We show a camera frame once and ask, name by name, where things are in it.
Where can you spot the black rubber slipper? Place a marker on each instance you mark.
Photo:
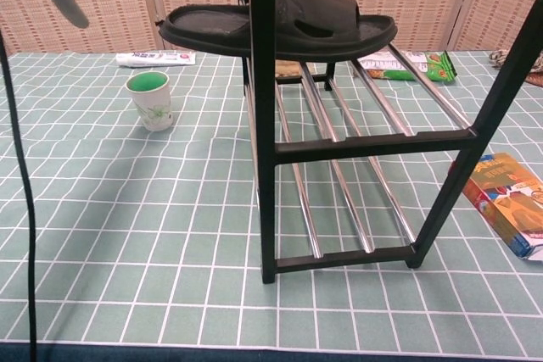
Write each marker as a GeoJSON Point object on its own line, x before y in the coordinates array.
{"type": "Point", "coordinates": [305, 31]}

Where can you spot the black metal shoe rack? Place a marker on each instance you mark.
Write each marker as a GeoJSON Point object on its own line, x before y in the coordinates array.
{"type": "Point", "coordinates": [261, 124]}

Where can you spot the yellow packet behind rack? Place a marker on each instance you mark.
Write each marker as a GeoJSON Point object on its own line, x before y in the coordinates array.
{"type": "Point", "coordinates": [288, 69]}

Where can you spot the woven bamboo folding screen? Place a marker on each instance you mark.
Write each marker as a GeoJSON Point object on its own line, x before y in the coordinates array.
{"type": "Point", "coordinates": [85, 10]}

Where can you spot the white toothpaste tube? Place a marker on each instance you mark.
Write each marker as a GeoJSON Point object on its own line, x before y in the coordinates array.
{"type": "Point", "coordinates": [157, 59]}

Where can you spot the white floral paper cup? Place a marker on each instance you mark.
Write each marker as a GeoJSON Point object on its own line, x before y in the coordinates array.
{"type": "Point", "coordinates": [155, 112]}

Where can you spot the green grid tablecloth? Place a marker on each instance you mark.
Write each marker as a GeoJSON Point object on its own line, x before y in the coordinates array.
{"type": "Point", "coordinates": [169, 230]}

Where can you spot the green white snack packet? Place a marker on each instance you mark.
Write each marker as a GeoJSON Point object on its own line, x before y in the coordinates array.
{"type": "Point", "coordinates": [437, 67]}

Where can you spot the brown round coaster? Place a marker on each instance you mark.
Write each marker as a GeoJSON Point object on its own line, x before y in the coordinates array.
{"type": "Point", "coordinates": [535, 79]}

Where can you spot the orange snack box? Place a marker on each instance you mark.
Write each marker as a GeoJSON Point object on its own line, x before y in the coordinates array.
{"type": "Point", "coordinates": [505, 201]}

